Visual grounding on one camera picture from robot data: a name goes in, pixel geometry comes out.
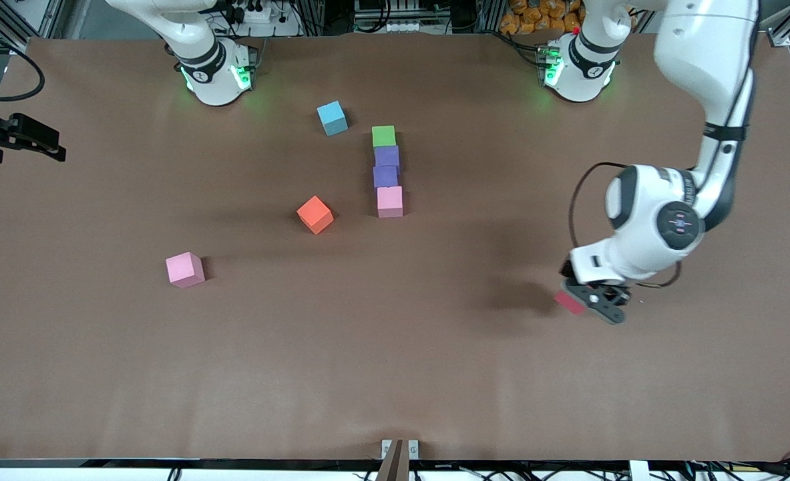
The pink foam cube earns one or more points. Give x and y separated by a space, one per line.
185 270
390 202

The green foam cube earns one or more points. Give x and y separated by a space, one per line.
384 135

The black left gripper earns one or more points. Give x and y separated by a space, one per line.
565 268

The purple foam cube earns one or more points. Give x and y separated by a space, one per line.
386 176
387 155

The white electronics box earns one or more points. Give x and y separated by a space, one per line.
394 27

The cyan foam cube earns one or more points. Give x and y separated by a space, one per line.
332 118

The metal bracket with brown post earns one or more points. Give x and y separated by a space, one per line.
394 461

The brown table mat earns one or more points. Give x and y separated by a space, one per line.
394 367

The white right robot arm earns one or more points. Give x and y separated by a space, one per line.
214 73

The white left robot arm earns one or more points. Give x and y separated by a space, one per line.
655 220

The orange foam cube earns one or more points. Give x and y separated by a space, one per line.
315 214

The orange netted fruit bag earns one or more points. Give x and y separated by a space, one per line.
535 17

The red foam cube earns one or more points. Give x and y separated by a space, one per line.
569 302

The white power strip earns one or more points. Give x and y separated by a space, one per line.
254 12

